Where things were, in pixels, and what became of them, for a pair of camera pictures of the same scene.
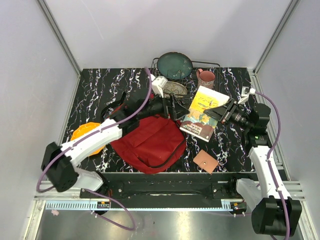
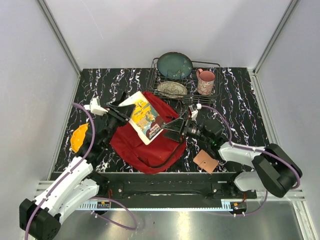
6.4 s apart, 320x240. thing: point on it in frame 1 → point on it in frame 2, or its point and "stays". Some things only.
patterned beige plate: (174, 88) stays
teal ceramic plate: (174, 65) stays
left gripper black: (179, 111) → (122, 113)
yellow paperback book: (196, 122) → (144, 120)
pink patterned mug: (205, 78) stays
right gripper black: (224, 112) → (177, 125)
